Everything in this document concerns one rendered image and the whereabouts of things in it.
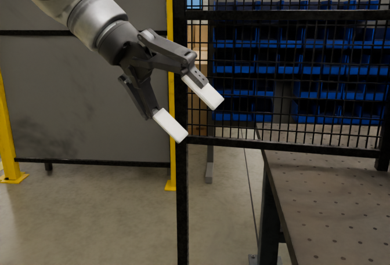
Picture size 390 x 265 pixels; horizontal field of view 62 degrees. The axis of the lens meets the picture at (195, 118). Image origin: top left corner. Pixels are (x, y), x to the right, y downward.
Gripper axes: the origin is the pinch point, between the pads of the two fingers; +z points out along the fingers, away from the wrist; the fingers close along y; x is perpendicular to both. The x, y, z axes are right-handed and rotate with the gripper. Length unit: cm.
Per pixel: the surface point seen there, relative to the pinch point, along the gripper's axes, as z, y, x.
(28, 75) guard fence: -99, 160, -51
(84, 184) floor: -24, 194, -37
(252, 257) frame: 67, 99, -41
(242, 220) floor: 61, 120, -64
